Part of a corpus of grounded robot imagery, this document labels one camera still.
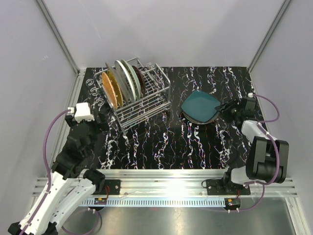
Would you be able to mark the red floral plate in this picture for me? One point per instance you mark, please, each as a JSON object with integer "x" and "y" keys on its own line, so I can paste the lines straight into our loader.
{"x": 141, "y": 80}

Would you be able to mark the white bottom plate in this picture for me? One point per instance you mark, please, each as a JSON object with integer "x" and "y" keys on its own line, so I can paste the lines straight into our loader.
{"x": 121, "y": 69}

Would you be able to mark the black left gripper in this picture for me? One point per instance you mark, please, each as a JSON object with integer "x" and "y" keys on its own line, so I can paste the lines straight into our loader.
{"x": 103, "y": 124}

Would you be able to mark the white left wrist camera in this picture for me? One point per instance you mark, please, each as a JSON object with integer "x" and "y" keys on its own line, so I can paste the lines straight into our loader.
{"x": 81, "y": 112}

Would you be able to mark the yellow green woven plate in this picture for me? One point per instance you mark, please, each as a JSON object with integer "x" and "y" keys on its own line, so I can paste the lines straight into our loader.
{"x": 117, "y": 90}

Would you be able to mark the dark bottom plate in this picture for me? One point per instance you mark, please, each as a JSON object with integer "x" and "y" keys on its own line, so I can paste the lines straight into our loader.
{"x": 199, "y": 122}

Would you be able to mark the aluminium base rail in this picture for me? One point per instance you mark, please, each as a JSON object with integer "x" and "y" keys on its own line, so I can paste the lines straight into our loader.
{"x": 174, "y": 188}

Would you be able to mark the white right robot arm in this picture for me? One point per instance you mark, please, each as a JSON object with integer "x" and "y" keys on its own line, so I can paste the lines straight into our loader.
{"x": 268, "y": 157}

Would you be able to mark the grey reindeer plate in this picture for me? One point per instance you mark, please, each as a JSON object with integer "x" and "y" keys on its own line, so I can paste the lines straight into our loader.
{"x": 120, "y": 82}

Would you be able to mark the teal square plate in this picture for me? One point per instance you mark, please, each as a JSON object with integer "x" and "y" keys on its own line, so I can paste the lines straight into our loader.
{"x": 200, "y": 105}

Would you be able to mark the silver wire dish rack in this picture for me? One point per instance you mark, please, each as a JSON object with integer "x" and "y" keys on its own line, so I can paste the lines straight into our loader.
{"x": 155, "y": 101}

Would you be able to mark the orange woven plate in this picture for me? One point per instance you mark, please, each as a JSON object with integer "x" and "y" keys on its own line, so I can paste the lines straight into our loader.
{"x": 108, "y": 87}

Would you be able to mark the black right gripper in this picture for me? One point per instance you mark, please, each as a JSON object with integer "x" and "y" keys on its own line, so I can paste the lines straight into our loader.
{"x": 226, "y": 107}

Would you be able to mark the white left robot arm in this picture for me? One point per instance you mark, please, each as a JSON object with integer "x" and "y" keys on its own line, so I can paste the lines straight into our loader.
{"x": 53, "y": 206}

